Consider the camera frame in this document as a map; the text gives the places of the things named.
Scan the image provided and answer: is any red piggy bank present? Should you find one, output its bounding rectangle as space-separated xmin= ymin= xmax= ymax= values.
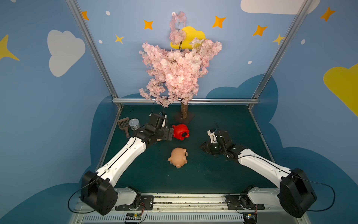
xmin=172 ymin=124 xmax=189 ymax=141

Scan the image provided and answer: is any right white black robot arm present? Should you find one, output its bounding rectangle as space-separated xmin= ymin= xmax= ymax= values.
xmin=200 ymin=136 xmax=318 ymax=218

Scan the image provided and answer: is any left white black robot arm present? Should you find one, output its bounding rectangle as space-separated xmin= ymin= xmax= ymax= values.
xmin=67 ymin=125 xmax=174 ymax=216

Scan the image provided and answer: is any small metal can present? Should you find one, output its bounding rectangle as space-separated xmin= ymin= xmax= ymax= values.
xmin=129 ymin=118 xmax=141 ymax=131

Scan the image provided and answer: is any brown toy scoop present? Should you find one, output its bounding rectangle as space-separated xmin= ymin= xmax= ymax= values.
xmin=117 ymin=117 xmax=130 ymax=138

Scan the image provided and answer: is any pink cherry blossom tree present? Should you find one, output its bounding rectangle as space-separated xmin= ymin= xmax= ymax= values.
xmin=139 ymin=11 xmax=222 ymax=123

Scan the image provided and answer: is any right controller board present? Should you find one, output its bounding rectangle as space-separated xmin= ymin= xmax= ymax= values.
xmin=243 ymin=213 xmax=258 ymax=224

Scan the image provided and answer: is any controller board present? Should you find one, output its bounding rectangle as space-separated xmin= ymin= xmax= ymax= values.
xmin=243 ymin=213 xmax=258 ymax=224
xmin=124 ymin=213 xmax=143 ymax=224

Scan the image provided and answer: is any left controller board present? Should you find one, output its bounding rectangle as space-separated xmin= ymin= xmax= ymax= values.
xmin=124 ymin=213 xmax=143 ymax=224

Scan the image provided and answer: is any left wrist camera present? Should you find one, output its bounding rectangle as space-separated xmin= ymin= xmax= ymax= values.
xmin=149 ymin=112 xmax=167 ymax=128

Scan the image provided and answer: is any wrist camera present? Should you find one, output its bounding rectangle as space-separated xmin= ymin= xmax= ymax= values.
xmin=207 ymin=128 xmax=218 ymax=144
xmin=149 ymin=112 xmax=167 ymax=128

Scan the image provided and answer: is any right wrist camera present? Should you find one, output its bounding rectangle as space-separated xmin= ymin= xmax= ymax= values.
xmin=207 ymin=128 xmax=218 ymax=144

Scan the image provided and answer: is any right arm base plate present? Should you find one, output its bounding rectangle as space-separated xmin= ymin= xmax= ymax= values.
xmin=224 ymin=195 xmax=265 ymax=210

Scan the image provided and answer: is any aluminium mounting rail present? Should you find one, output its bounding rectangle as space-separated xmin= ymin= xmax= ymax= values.
xmin=69 ymin=193 xmax=310 ymax=224

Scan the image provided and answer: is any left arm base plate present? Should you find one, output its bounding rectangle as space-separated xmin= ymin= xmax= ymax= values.
xmin=115 ymin=195 xmax=154 ymax=211

